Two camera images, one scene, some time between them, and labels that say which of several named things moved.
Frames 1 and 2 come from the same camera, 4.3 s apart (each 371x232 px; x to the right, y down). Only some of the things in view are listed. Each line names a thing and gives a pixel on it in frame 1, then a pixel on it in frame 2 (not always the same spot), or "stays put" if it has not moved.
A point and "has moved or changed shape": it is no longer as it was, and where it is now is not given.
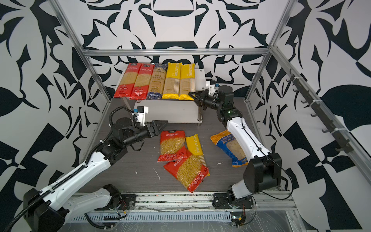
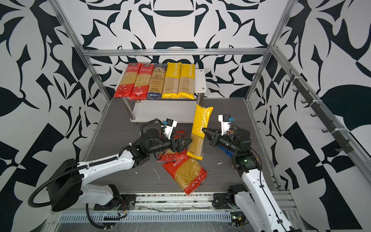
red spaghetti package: x=142 y=82 stays put
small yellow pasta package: x=194 y=147 has moved or changed shape
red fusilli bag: x=189 y=170 stays put
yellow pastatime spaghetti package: x=172 y=80 stays put
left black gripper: x=150 y=131 to x=178 y=147
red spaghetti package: x=124 y=89 stays put
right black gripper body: x=213 y=102 to x=229 y=143
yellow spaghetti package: x=187 y=82 stays put
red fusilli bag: x=172 y=145 stays put
